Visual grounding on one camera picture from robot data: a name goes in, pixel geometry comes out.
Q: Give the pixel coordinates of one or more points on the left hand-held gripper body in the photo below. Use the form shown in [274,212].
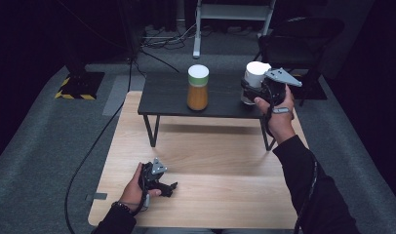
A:
[152,177]

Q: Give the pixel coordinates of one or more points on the person's left hand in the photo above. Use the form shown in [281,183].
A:
[132,195]

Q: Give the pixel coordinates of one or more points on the black raised shelf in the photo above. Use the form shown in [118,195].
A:
[166,94]

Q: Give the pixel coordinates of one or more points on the grey tape strip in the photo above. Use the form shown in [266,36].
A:
[98,196]

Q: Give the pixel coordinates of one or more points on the person's right hand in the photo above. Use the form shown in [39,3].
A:
[282,125]

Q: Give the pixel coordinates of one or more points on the grey floor mat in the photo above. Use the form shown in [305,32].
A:
[116,96]

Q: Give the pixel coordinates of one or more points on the clear jar with white lid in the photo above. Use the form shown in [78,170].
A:
[255,73]

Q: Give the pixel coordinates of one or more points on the black folding chair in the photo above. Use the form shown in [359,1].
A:
[303,42]

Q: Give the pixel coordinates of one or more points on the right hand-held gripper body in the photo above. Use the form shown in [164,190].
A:
[275,92]

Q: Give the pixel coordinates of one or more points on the white metal stand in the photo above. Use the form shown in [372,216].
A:
[231,11]

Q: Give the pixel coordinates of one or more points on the orange jar with white lid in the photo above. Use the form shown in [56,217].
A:
[197,94]

